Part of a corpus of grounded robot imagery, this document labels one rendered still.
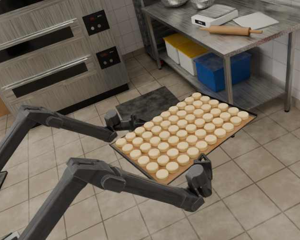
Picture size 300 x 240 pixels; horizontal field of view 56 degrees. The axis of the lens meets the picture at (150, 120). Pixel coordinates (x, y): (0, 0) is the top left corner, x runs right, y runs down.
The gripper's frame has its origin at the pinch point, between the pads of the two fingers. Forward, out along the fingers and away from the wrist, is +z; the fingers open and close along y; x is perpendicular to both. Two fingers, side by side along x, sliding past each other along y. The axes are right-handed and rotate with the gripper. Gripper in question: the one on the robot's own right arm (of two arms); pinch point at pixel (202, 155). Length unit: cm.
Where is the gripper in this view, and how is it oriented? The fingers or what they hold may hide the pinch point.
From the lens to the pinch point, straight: 121.6
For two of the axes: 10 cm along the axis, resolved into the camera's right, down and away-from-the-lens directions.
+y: -2.1, -8.0, -5.7
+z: 1.2, -6.0, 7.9
